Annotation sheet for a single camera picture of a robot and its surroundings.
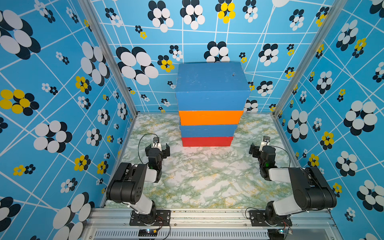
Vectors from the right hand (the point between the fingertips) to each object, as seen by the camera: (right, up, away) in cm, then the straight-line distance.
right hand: (263, 144), depth 93 cm
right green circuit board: (-4, -40, -23) cm, 46 cm away
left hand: (-65, +1, +1) cm, 65 cm away
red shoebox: (-35, +1, +7) cm, 35 cm away
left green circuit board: (-66, -41, -20) cm, 80 cm away
